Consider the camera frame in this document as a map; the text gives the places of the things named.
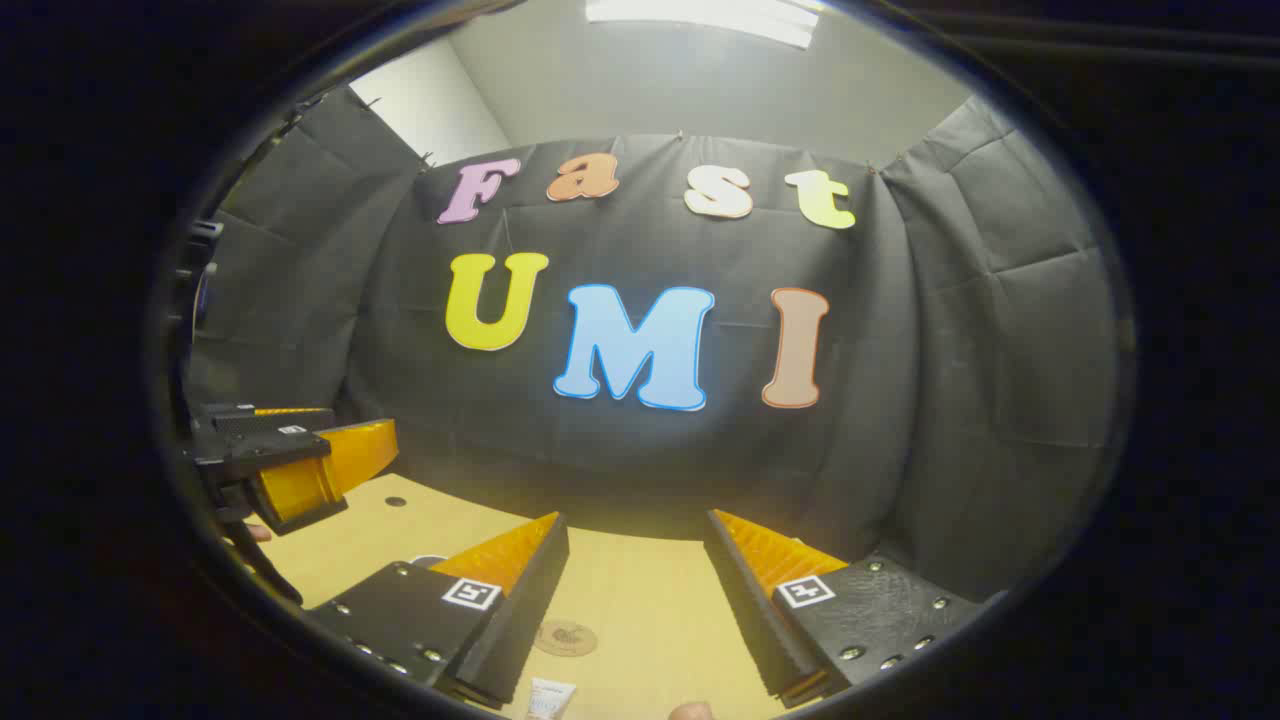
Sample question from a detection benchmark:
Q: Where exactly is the white toothpaste tube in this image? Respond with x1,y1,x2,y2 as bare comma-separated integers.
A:
525,677,578,720

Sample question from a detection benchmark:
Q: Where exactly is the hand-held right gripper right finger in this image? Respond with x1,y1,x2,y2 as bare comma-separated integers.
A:
703,507,991,711

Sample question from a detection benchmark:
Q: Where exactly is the light wooden desktop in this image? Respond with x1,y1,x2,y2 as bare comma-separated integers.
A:
235,473,831,720

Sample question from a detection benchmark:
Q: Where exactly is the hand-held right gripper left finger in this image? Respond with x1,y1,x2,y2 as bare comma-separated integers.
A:
303,511,571,711

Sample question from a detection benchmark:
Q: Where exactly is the round cork coaster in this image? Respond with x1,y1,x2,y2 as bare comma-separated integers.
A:
533,619,599,658

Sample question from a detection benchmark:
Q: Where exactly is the black backdrop cloth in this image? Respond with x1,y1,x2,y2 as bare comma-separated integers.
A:
185,85,1121,601

